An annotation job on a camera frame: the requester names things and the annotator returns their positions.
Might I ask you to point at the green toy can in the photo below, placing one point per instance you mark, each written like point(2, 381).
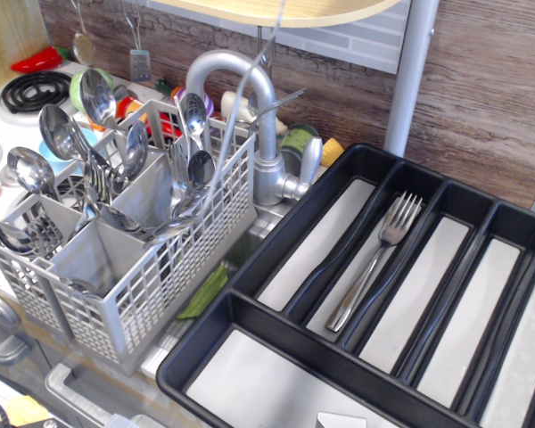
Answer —
point(297, 137)

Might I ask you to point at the green toy leaf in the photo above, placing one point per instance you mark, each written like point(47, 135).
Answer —
point(206, 294)

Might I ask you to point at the red toy chili pepper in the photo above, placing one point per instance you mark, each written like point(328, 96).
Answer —
point(47, 59)

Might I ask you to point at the light wooden round shelf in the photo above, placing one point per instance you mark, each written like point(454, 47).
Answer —
point(294, 14)

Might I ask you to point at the blue bowl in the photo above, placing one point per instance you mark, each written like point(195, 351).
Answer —
point(58, 164)

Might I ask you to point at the large silver spoon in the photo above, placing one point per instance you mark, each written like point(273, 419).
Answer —
point(32, 171)
point(98, 100)
point(64, 137)

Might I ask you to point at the hanging small spatula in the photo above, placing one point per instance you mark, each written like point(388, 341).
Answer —
point(139, 58)

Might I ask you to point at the black coil stove burner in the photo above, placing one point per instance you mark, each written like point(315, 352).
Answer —
point(31, 92)

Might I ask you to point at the large silver spoon upper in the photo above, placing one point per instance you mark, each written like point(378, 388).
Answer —
point(98, 100)

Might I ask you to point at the silver spoon centre basket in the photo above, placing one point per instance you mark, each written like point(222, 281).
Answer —
point(136, 151)

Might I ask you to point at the silver fork being moved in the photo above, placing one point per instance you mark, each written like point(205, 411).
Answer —
point(236, 111)

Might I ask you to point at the grey plastic cutlery basket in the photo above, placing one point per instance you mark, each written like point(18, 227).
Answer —
point(107, 294)

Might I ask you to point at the silver spoon front left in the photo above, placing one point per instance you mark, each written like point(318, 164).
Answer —
point(16, 240)

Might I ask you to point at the black cutlery tray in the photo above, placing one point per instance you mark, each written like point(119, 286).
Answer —
point(443, 335)

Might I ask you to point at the yellow toy corn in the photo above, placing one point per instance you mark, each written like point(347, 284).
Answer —
point(332, 151)

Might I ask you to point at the green bowl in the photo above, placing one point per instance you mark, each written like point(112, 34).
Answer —
point(74, 90)

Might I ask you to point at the large silver spoon left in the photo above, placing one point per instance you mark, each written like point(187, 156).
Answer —
point(32, 171)

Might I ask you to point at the large silver spoon middle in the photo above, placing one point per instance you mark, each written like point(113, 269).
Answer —
point(64, 137)

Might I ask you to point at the silver kitchen faucet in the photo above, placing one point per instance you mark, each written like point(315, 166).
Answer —
point(294, 187)

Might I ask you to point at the hanging round strainer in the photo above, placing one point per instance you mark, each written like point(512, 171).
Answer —
point(83, 46)

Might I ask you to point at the white metal pole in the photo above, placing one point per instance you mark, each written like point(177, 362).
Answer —
point(418, 36)

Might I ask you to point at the silver fork in tray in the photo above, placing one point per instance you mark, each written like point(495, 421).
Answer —
point(397, 223)

